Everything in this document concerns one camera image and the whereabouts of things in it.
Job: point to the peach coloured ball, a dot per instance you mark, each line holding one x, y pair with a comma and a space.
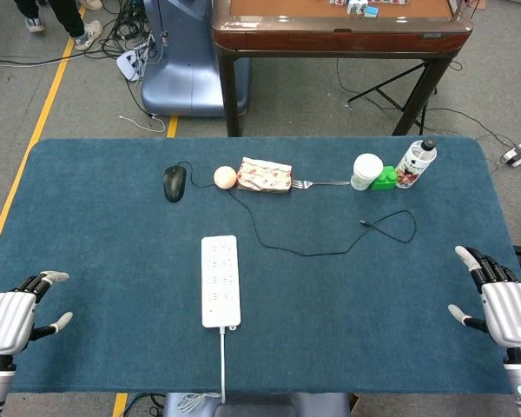
225, 178

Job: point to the person in black trousers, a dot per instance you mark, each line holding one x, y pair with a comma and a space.
67, 15

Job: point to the blue backed mahjong tile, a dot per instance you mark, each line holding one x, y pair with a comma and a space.
372, 11

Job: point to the blue felt table mat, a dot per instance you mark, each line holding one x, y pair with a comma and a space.
330, 304

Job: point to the brown mahjong table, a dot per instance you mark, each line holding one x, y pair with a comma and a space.
338, 37

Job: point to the thin black rod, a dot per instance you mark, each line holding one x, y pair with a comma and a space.
472, 9

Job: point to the white floor power strip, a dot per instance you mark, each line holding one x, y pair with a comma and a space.
130, 64

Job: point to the metal fork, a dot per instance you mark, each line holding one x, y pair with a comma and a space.
325, 183

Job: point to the seated person tan shoes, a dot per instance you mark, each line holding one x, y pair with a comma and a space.
93, 3

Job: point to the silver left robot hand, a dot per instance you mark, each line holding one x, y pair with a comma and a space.
6, 319

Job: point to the black computer mouse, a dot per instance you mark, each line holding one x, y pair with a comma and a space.
174, 183

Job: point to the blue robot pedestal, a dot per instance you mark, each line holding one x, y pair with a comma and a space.
180, 74

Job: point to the grey robot torso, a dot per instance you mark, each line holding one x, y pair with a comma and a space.
260, 405

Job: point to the red patterned snack packet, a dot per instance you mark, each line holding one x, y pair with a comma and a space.
265, 176

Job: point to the white paper cup stack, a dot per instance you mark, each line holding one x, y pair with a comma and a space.
365, 171

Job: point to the white labelled drink bottle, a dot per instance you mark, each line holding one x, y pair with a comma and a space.
414, 167

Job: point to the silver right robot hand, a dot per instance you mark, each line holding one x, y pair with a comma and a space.
510, 310

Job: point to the white faced mahjong tile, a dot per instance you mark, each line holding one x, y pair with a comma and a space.
353, 7
362, 6

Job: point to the green toy building block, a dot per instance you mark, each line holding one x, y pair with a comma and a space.
383, 179

